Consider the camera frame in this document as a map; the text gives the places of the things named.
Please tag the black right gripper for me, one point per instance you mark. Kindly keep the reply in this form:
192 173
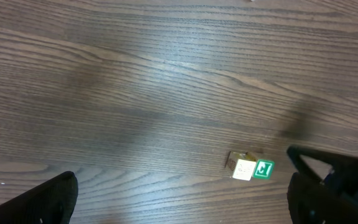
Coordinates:
333 199

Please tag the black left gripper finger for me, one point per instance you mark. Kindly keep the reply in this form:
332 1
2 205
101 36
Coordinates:
52 202

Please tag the green B letter block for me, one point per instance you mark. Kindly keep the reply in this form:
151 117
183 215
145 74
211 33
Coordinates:
239 166

